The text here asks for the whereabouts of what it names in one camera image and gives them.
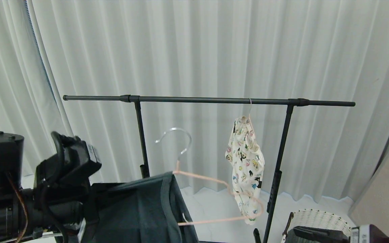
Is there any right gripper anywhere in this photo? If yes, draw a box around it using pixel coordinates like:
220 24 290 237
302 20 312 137
349 224 389 243

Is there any black clothes rack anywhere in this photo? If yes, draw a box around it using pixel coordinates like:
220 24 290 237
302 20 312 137
62 94 356 243

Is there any white laundry basket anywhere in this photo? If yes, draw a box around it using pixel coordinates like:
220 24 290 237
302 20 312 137
282 208 352 243

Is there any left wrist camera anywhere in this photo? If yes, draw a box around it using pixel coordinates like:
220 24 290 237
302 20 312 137
34 135 102 204

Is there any dark grey garment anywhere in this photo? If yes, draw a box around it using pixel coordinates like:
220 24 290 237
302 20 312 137
86 171 200 243

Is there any cream printed garment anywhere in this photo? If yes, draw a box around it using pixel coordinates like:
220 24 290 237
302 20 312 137
225 116 266 226

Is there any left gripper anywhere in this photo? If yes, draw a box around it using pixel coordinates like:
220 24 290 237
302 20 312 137
0 183 96 243

